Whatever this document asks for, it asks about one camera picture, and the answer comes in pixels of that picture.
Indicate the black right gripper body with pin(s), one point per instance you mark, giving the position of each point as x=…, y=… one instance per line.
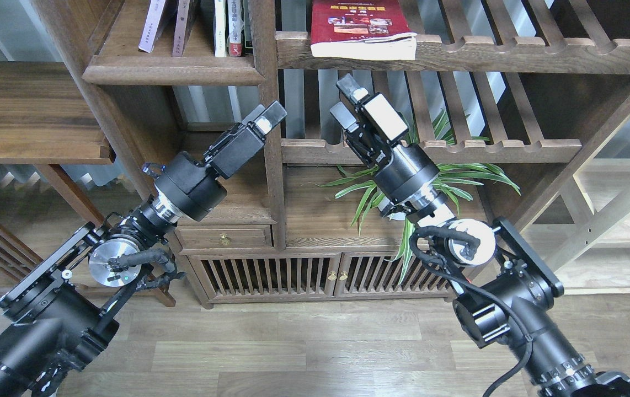
x=405, y=173

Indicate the green spider plant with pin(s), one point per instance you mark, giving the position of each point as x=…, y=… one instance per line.
x=448, y=181

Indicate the dark wooden side table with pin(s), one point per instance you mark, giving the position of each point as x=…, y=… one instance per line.
x=45, y=122

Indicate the red book on shelf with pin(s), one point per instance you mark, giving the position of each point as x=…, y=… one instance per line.
x=361, y=30

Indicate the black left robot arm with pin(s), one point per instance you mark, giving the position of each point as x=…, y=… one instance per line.
x=63, y=312

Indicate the white lavender book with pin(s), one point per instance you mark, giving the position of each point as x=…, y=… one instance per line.
x=158, y=16

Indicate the right slatted cabinet door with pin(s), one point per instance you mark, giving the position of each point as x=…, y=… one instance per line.
x=377, y=276

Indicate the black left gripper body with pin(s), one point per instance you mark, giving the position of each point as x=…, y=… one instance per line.
x=188, y=188

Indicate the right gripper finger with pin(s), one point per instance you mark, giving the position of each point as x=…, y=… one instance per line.
x=342, y=115

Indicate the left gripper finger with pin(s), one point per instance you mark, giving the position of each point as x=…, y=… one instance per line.
x=264, y=119

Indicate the dark wooden bookshelf cabinet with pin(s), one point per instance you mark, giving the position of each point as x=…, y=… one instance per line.
x=535, y=89

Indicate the light wooden shelf rack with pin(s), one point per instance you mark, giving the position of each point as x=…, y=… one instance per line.
x=585, y=234

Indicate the white upright book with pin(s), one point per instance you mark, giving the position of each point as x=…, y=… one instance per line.
x=220, y=28

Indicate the slatted cabinet door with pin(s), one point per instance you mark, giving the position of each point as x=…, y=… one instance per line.
x=255, y=278
x=377, y=276

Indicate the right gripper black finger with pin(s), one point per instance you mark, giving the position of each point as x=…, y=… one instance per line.
x=351, y=89

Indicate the red spine upright book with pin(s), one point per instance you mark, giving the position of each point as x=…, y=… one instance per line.
x=235, y=19

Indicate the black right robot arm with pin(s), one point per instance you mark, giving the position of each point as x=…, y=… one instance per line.
x=503, y=289

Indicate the left slatted cabinet door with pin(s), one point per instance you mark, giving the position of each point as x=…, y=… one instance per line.
x=255, y=278

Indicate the small wooden drawer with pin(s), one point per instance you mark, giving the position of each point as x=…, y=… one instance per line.
x=193, y=236

